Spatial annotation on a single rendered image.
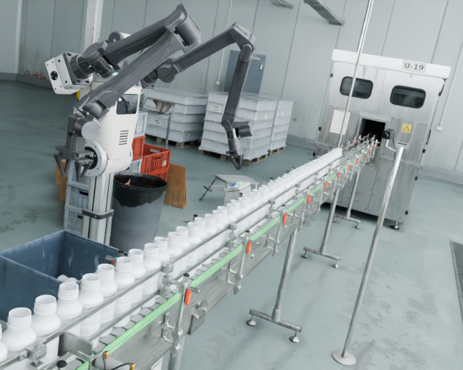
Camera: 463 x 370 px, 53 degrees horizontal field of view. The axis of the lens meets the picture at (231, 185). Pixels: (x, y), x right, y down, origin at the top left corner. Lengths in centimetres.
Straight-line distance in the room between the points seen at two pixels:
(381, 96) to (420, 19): 580
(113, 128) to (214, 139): 658
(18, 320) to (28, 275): 67
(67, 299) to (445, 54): 1112
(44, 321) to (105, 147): 111
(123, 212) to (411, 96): 388
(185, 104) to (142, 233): 529
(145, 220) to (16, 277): 223
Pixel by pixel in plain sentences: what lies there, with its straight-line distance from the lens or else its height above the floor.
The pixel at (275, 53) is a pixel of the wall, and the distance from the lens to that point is 1228.
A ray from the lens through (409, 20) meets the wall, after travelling 1181.
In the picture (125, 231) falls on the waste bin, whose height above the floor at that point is 25.
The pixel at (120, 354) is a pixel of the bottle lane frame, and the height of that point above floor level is 95.
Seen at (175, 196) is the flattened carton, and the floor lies 13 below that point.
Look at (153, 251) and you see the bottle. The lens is 121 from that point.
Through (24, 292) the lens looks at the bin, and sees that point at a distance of 161.
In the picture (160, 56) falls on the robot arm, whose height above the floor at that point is 164.
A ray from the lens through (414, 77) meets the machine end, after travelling 615.
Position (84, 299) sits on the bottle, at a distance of 104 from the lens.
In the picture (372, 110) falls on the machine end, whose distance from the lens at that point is 618.
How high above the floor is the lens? 164
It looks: 14 degrees down
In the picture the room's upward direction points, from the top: 10 degrees clockwise
